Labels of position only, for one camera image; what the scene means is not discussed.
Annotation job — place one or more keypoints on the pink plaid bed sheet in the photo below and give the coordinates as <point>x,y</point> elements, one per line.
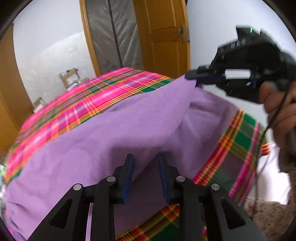
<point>231,165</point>

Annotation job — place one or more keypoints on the cardboard box with label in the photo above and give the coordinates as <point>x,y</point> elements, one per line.
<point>70,78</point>

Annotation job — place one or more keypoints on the purple fleece garment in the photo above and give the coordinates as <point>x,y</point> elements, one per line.
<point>181,120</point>

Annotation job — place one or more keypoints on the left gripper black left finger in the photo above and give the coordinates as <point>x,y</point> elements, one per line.
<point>88,212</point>

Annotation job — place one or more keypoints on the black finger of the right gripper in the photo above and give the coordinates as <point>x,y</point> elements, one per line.
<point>209,81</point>
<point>205,72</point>

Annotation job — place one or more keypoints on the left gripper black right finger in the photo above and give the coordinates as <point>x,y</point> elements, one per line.
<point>205,205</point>

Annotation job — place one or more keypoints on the white open box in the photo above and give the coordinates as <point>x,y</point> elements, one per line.
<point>38,104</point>

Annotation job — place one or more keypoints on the wooden door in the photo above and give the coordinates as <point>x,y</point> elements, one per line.
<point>164,36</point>

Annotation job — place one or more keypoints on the patterned right sleeve forearm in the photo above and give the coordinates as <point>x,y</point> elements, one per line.
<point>273,218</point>

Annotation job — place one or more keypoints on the grey door curtain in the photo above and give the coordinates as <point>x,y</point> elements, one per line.
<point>114,34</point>

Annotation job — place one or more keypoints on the wooden wardrobe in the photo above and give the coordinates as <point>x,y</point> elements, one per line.
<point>16,106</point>

